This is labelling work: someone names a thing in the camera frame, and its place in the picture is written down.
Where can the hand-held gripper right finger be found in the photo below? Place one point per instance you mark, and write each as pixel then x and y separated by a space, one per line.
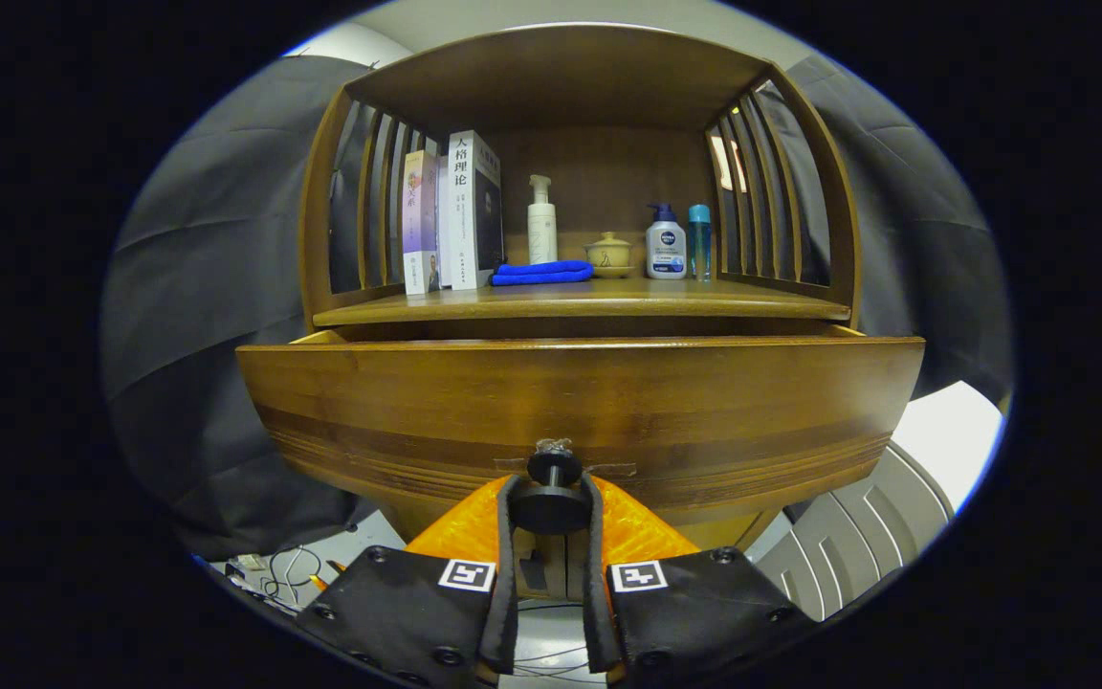
pixel 597 622

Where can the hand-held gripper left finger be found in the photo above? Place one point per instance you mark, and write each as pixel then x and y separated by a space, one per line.
pixel 507 622

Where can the black drawer knob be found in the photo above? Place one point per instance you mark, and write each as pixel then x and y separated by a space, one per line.
pixel 551 507

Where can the brown wooden drawer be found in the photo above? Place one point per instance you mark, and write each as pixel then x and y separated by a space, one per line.
pixel 513 402

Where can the wooden countertop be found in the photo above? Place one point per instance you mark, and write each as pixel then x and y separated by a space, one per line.
pixel 608 297

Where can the brown wooden cabinet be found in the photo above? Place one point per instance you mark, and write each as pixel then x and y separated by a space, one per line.
pixel 608 182

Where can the gray slatted chair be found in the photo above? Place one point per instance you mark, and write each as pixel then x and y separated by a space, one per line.
pixel 857 545

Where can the folded blue cloth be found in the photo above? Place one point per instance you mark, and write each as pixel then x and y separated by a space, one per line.
pixel 541 273

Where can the yellow lidded teacup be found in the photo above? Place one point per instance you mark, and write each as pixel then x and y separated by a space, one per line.
pixel 608 254

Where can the white bottle blue cap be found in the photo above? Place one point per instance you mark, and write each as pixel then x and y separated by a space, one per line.
pixel 666 249

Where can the white pump bottle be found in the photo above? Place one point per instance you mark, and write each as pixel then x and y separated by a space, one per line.
pixel 541 234

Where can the teal clear bottle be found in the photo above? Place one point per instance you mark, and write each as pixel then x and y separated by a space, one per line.
pixel 699 244

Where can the white board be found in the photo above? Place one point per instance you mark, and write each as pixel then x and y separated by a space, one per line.
pixel 953 440

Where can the thick white book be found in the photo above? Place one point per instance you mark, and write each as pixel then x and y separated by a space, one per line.
pixel 461 220

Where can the purple book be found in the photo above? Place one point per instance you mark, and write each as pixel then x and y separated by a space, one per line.
pixel 417 220

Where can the black backdrop cloth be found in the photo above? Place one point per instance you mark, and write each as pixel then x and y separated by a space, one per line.
pixel 216 316

